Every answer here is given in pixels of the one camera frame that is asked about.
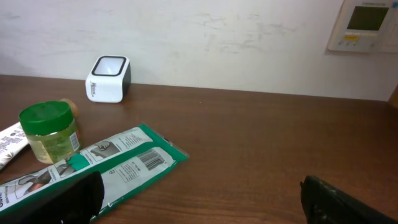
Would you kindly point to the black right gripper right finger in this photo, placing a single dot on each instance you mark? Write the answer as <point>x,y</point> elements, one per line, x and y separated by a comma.
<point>323,203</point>

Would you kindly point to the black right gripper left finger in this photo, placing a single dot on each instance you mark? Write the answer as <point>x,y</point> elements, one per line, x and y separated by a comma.
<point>75,200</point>

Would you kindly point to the green wipes packet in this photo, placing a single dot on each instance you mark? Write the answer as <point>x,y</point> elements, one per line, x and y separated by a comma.
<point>129,162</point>

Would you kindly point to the green lid jar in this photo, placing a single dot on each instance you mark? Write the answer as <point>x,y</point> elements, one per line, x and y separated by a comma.
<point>51,130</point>

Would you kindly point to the white cream tube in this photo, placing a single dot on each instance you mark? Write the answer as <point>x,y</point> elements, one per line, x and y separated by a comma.
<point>13,139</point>

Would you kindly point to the white barcode scanner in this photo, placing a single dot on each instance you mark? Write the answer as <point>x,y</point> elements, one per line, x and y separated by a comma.
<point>109,79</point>

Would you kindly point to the white wall thermostat panel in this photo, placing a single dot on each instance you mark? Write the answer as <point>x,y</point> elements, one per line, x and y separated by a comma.
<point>365,26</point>

